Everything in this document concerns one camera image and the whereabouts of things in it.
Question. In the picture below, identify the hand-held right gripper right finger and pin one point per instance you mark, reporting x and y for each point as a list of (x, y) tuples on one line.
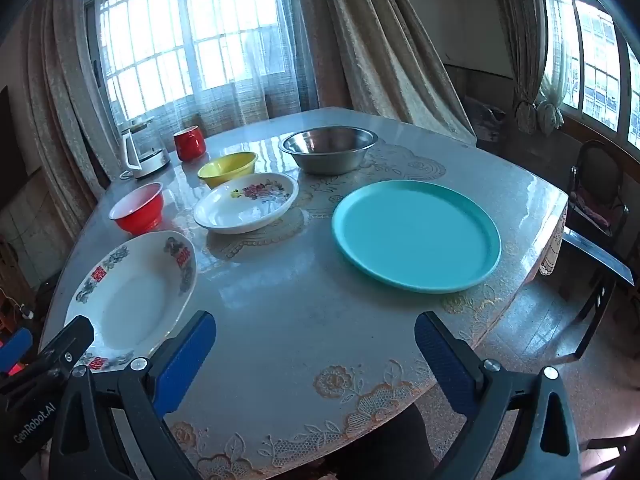
[(442, 360)]

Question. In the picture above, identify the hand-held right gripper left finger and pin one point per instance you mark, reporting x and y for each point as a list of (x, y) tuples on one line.
[(185, 360)]

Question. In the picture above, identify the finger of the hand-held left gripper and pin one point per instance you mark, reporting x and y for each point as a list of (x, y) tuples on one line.
[(15, 347), (67, 342)]

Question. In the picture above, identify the large white red-print plate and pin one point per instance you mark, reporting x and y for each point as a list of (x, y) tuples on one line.
[(132, 300)]

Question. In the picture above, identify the teal plastic plate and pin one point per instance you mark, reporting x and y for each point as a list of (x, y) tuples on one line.
[(415, 235)]

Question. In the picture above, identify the red plastic bowl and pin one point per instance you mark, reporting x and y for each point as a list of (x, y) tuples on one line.
[(137, 210)]

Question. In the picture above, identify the white floral plate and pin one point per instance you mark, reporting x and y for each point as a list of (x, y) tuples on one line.
[(240, 207)]

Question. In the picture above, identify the yellow plastic bowl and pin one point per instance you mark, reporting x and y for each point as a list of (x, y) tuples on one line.
[(227, 170)]

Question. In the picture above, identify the stainless steel bowl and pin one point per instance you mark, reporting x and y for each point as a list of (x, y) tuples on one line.
[(330, 150)]

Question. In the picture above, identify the dark wooden chair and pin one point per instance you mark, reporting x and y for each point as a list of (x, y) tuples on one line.
[(597, 290)]

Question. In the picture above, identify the dark television screen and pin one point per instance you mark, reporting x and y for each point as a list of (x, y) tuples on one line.
[(11, 150)]

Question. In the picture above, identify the red chair cushion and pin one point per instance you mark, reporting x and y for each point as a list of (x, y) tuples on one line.
[(590, 207)]

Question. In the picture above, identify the red cup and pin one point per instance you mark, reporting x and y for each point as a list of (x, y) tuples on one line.
[(190, 146)]

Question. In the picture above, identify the beige heavy curtain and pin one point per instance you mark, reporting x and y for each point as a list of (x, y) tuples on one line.
[(520, 35), (55, 110), (380, 60)]

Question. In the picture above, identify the wooden chair with oval back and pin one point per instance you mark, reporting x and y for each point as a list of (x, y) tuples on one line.
[(597, 170)]

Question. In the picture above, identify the sheer white curtain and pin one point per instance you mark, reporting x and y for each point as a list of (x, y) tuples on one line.
[(225, 90)]

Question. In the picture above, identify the large barred window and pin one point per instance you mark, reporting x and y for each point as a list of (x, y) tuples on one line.
[(150, 45)]

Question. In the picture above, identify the side barred window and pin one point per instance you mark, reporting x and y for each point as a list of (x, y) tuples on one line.
[(595, 70)]

